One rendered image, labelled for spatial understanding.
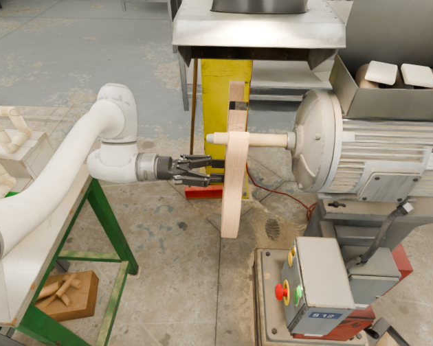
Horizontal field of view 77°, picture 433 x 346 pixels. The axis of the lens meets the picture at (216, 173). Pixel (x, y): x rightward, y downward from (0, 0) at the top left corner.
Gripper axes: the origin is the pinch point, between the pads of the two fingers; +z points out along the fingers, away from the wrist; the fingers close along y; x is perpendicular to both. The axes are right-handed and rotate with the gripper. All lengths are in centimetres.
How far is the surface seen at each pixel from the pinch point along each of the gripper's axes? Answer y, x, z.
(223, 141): 8.9, 15.4, -0.7
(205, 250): -48, -102, -9
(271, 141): 8.9, 16.1, 11.3
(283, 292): 30.0, -15.4, 16.3
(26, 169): -1, -4, -64
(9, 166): -1, -3, -69
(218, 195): -91, -89, -3
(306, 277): 34.1, -2.2, 18.2
